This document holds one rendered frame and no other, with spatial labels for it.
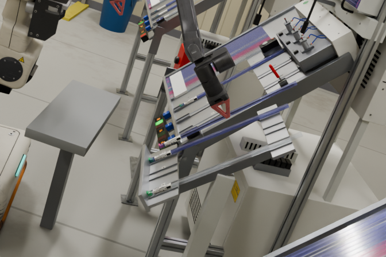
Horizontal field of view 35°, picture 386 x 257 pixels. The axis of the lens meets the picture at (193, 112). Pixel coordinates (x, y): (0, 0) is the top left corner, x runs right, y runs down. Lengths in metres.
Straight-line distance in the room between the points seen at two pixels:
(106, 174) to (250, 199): 1.18
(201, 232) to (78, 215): 1.06
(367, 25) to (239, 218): 0.90
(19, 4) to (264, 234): 1.34
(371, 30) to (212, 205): 0.83
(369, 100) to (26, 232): 1.56
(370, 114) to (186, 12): 0.84
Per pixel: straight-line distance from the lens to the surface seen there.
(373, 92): 2.39
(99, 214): 3.06
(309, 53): 2.30
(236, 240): 2.55
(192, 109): 2.49
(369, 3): 2.23
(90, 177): 3.34
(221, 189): 1.99
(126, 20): 5.85
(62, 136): 2.36
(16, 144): 2.90
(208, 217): 2.05
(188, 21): 2.01
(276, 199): 2.48
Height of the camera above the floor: 1.68
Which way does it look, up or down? 22 degrees down
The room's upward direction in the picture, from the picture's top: 19 degrees clockwise
